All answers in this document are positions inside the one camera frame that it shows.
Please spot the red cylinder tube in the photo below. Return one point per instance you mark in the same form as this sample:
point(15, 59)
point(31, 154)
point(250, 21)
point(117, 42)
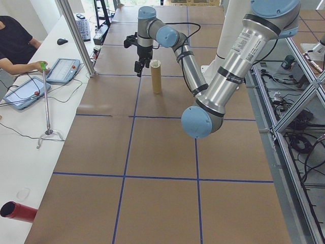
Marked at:
point(20, 212)

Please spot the person in black shirt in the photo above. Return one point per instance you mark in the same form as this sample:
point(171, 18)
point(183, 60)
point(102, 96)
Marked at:
point(12, 38)

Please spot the black keyboard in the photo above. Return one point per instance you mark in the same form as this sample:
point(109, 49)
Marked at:
point(83, 30)

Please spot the white metal mount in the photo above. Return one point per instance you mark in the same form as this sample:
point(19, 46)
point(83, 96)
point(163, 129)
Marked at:
point(314, 48)

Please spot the white pedestal column with plate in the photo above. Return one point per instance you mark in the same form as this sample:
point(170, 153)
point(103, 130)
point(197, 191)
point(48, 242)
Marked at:
point(228, 38)

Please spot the white feather shuttlecock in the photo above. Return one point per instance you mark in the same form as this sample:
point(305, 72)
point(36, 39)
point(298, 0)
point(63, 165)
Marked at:
point(155, 63)

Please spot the bare person forearm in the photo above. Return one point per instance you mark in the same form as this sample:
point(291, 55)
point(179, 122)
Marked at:
point(15, 67)

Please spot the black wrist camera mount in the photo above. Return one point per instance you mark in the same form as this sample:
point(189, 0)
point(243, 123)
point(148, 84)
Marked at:
point(130, 40)

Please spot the bare person hand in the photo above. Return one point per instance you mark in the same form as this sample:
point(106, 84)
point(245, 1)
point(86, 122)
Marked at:
point(36, 66)

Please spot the black computer mouse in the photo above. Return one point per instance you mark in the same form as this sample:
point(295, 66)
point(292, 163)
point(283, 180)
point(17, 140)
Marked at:
point(62, 41)

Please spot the black computer box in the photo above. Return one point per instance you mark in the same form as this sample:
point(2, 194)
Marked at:
point(100, 35)

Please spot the aluminium profile post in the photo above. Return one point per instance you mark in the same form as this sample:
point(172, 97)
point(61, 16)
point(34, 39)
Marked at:
point(78, 38)

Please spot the small dark phone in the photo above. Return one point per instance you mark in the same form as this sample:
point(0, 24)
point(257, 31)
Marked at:
point(80, 16)

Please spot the V-shaped metal bar frame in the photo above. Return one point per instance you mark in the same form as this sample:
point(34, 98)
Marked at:
point(297, 106)

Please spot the blue grey teach pendant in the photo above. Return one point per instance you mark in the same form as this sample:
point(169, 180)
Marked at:
point(25, 92)
point(63, 69)

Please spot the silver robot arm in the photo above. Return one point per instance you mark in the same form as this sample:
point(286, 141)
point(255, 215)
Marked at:
point(228, 76)

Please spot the teal power tool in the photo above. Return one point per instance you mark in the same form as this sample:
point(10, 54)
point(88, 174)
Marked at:
point(288, 62)

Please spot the brown cardboard tube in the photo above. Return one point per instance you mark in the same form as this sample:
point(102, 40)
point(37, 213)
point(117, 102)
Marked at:
point(157, 81)

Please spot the black monitor stand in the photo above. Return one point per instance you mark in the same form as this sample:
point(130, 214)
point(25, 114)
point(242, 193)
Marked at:
point(101, 12)

